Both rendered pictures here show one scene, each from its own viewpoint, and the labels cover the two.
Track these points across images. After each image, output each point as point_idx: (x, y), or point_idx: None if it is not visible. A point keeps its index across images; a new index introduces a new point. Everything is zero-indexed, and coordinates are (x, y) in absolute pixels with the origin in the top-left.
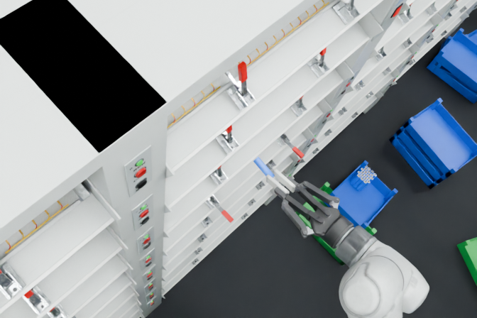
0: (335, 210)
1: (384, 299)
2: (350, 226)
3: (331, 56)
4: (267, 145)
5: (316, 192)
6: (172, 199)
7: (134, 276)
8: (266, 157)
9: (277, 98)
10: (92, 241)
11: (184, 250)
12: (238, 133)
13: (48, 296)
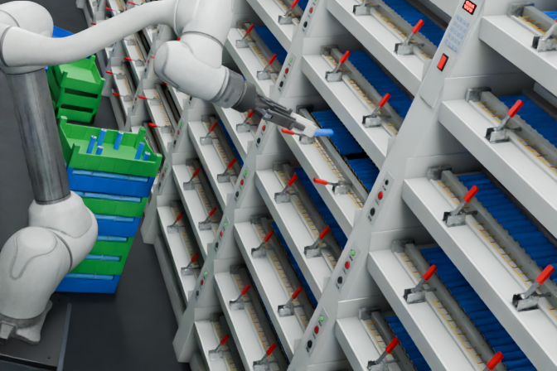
0: (261, 104)
1: None
2: (245, 85)
3: (410, 60)
4: (342, 103)
5: (283, 115)
6: None
7: (275, 85)
8: (325, 178)
9: (384, 34)
10: None
11: (250, 243)
12: (365, 18)
13: None
